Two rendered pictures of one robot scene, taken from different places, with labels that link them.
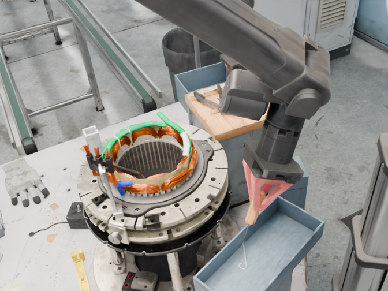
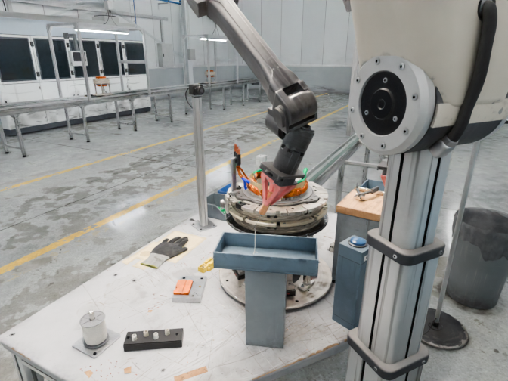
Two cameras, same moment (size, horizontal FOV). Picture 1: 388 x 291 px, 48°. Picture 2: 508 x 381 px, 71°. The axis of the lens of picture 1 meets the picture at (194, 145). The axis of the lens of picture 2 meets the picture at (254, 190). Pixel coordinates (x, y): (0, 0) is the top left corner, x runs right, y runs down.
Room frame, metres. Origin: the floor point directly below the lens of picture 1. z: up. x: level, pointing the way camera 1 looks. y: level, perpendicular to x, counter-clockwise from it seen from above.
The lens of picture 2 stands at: (-0.05, -0.68, 1.50)
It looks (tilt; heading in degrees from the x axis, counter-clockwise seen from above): 21 degrees down; 51
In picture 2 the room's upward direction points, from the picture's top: straight up
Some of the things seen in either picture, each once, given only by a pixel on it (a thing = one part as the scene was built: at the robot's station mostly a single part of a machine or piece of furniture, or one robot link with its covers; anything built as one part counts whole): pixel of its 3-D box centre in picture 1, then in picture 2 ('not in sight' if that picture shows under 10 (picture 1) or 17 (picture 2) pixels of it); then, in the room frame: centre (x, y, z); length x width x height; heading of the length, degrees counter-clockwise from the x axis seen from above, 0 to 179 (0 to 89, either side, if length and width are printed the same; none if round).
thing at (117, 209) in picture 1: (112, 191); (234, 177); (0.56, 0.16, 1.15); 0.03 x 0.02 x 0.12; 10
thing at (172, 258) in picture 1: (174, 268); not in sight; (0.55, 0.07, 0.91); 0.02 x 0.02 x 0.21
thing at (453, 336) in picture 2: not in sight; (435, 326); (1.83, -0.06, 0.01); 0.34 x 0.34 x 0.02
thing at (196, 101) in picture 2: not in sight; (200, 165); (0.69, 0.59, 1.07); 0.03 x 0.03 x 0.57; 88
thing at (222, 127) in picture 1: (232, 107); (375, 204); (0.92, -0.11, 1.05); 0.20 x 0.19 x 0.02; 19
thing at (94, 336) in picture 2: not in sight; (94, 329); (0.10, 0.17, 0.82); 0.06 x 0.06 x 0.06
